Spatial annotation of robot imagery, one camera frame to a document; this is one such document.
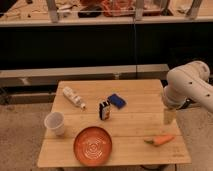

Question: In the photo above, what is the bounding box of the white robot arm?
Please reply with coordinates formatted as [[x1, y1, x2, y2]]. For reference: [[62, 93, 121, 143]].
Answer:
[[161, 61, 213, 125]]

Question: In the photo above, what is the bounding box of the black and white whiteboard eraser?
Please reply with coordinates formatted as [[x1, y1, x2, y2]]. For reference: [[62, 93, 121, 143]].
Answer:
[[99, 101, 111, 120]]

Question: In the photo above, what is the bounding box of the orange toy carrot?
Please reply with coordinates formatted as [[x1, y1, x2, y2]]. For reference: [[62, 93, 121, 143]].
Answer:
[[145, 135, 174, 146]]

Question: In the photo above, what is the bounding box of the wooden table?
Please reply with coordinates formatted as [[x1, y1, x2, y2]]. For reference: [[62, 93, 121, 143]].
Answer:
[[38, 79, 191, 168]]

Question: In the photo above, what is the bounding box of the blue sponge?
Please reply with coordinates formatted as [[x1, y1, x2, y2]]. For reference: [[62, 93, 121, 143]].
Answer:
[[108, 94, 126, 109]]

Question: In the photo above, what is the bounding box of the orange ridged plate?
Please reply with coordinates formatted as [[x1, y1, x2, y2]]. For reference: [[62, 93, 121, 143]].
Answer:
[[73, 126, 112, 166]]

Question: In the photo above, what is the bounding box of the clear plastic bottle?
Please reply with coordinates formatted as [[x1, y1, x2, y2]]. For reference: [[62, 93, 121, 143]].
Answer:
[[62, 87, 86, 109]]

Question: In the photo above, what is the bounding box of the white plastic cup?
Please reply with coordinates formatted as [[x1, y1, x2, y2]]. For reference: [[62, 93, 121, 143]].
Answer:
[[44, 112, 65, 136]]

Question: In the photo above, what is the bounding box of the black hanging cable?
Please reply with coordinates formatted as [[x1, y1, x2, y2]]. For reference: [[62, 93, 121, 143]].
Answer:
[[132, 16, 139, 80]]

